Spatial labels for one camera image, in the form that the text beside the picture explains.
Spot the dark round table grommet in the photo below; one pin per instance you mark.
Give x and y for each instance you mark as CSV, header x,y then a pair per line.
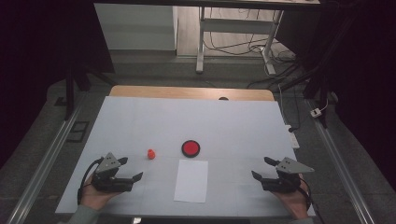
x,y
223,98

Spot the white metal desk frame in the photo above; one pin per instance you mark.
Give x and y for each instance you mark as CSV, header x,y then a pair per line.
x,y
236,25

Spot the small orange stamp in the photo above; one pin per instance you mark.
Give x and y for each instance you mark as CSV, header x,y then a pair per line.
x,y
151,154

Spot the black metal stand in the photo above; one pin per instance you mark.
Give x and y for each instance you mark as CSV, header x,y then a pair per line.
x,y
69,93
317,84

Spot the black floor socket box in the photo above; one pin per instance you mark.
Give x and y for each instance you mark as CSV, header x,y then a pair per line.
x,y
77,131

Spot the person's left hand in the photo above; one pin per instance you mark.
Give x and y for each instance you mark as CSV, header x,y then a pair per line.
x,y
93,197

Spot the white paper sheet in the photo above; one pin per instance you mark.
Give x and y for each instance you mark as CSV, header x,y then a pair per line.
x,y
191,182

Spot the white power strip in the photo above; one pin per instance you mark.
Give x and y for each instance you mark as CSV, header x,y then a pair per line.
x,y
293,138

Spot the person's right hand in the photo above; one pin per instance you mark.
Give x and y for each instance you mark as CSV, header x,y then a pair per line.
x,y
292,202

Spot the white cabinet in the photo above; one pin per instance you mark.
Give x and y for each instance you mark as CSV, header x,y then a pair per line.
x,y
137,28

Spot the round black red ink pad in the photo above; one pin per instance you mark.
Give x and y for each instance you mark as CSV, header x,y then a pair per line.
x,y
183,152

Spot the black curtain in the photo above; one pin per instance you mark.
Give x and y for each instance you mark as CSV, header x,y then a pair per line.
x,y
367,77
31,62

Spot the aluminium floor rail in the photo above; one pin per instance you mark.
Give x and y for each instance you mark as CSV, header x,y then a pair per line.
x,y
46,158
339,158

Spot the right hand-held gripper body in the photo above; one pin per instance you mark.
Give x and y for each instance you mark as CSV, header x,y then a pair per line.
x,y
281,183

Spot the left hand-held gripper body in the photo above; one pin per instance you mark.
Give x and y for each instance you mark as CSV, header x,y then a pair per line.
x,y
109,183

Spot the white plug adapter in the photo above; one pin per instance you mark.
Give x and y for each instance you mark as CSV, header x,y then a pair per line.
x,y
315,113

